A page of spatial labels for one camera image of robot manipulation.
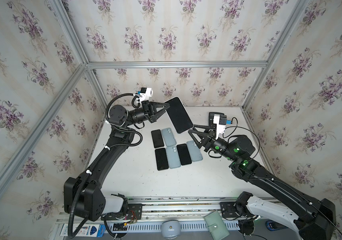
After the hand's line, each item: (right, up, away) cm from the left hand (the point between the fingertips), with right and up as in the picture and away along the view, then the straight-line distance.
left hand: (169, 106), depth 57 cm
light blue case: (-2, -17, +45) cm, 48 cm away
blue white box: (-34, -56, +11) cm, 67 cm away
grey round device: (+1, -52, +5) cm, 52 cm away
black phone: (-9, -18, +45) cm, 49 cm away
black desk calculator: (+32, -1, +58) cm, 66 cm away
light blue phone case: (+2, -29, +37) cm, 47 cm away
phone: (-5, -30, +36) cm, 47 cm away
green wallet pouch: (+22, -55, +12) cm, 60 cm away
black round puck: (+38, -57, +15) cm, 70 cm away
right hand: (+8, -9, +1) cm, 12 cm away
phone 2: (+9, -27, +36) cm, 45 cm away
